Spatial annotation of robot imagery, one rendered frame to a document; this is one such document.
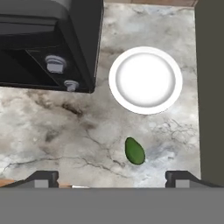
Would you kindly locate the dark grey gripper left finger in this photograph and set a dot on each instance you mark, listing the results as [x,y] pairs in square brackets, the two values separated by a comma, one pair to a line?
[46,176]

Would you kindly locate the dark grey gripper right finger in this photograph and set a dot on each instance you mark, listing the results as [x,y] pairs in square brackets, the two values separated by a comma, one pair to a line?
[176,175]

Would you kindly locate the green avocado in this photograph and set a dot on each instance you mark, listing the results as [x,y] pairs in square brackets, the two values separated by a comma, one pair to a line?
[134,151]

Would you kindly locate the dark grey tall cabinet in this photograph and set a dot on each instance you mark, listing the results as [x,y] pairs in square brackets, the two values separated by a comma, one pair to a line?
[210,87]

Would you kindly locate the white round plate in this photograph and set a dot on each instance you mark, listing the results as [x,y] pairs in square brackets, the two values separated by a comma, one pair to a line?
[145,80]

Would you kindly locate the small grey oven knob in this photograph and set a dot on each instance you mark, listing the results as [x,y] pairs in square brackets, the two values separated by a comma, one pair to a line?
[71,85]

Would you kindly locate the large grey oven knob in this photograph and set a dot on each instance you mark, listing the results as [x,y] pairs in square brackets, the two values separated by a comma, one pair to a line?
[55,64]

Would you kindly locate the black toaster oven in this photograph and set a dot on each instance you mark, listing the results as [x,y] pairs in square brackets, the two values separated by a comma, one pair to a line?
[58,35]

